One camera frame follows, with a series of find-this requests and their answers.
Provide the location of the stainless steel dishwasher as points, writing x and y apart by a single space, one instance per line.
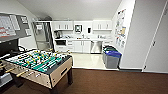
96 47

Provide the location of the white sink base cabinet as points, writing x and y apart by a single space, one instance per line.
81 46

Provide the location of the microwave oven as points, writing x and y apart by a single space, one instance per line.
69 47

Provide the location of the grey bin green lid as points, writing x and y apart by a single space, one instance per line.
108 50

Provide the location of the grey bin blue lid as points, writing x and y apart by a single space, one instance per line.
114 60

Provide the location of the stainless steel refrigerator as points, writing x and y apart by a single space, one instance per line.
41 37

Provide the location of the white paper sheet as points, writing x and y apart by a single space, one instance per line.
39 27

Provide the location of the foosball table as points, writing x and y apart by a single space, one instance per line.
36 61

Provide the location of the white pinned paper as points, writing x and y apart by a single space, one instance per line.
28 31

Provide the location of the white door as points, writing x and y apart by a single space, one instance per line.
158 40

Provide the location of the white wall cabinet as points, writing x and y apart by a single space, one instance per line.
62 25
102 25

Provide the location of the large printed wall poster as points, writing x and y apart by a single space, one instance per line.
120 28

